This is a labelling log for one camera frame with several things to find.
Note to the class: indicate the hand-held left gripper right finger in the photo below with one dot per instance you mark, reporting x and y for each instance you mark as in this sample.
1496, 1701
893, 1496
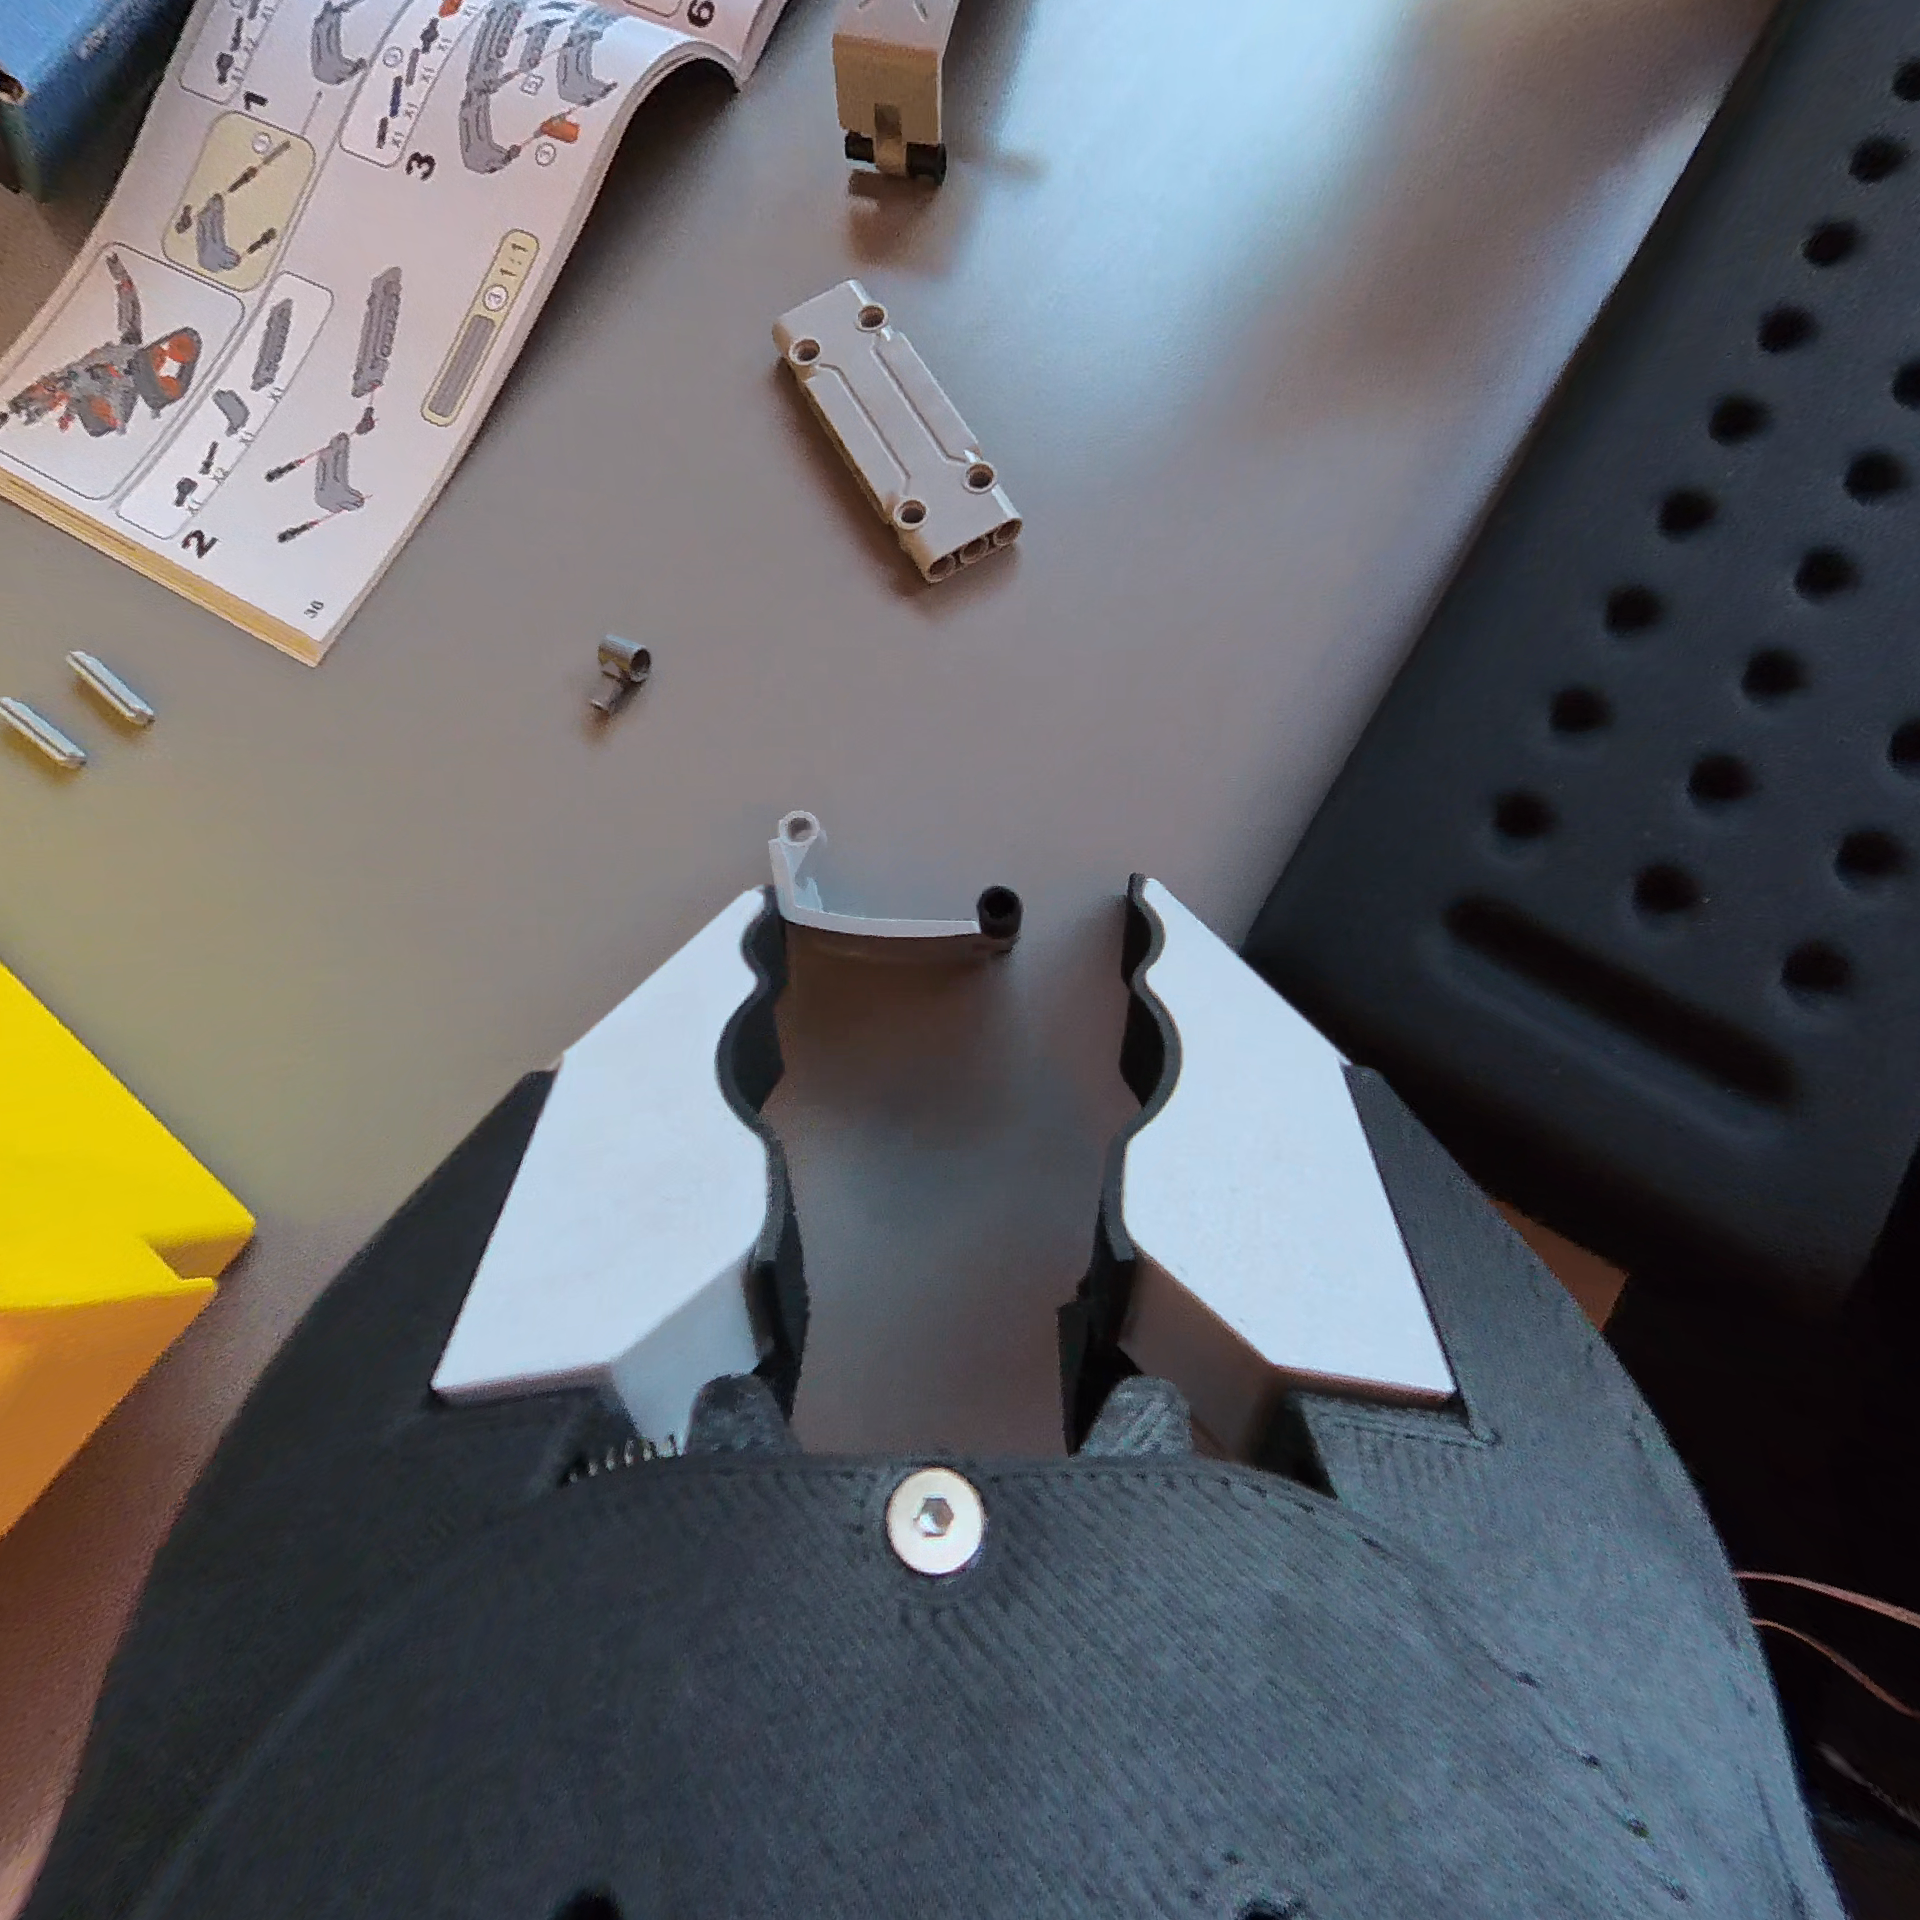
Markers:
1275, 1185

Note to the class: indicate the instruction booklet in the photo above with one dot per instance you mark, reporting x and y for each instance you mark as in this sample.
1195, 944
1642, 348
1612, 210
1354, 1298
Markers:
376, 376

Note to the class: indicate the grey rectangular panel brick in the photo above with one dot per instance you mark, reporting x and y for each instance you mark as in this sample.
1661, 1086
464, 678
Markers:
901, 428

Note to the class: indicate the blue robot kit box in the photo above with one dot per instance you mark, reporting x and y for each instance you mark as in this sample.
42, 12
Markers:
76, 89

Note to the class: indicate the light grey curved panel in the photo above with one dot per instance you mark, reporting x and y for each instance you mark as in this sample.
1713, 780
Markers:
884, 917

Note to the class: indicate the grey curved brick assembly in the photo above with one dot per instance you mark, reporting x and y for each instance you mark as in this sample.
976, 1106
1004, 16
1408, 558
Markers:
884, 76

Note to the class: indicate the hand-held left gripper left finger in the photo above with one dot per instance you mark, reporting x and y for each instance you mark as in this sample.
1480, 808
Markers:
614, 1185

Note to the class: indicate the grey desk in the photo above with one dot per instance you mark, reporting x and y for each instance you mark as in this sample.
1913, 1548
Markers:
1201, 450

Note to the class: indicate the yellow plastic bin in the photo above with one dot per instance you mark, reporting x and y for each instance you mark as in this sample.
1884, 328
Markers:
90, 1200

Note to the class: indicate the small dark grey connector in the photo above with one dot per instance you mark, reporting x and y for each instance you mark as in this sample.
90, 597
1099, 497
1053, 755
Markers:
626, 668

